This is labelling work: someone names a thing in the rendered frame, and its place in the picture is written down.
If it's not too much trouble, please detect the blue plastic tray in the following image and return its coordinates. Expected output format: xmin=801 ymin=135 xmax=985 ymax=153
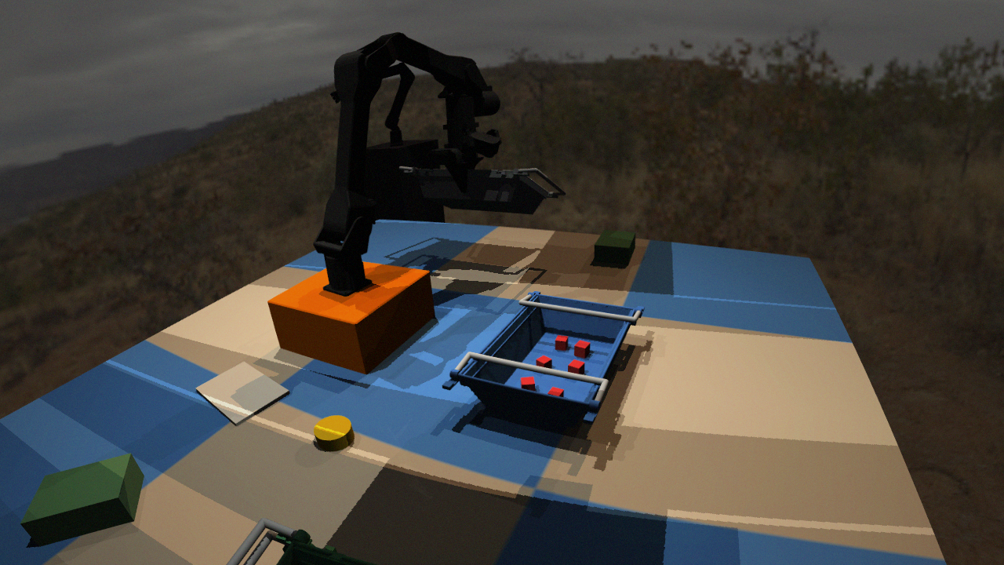
xmin=442 ymin=291 xmax=645 ymax=428

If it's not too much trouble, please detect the yellow short cylinder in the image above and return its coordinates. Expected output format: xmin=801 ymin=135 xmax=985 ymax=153
xmin=314 ymin=415 xmax=355 ymax=452

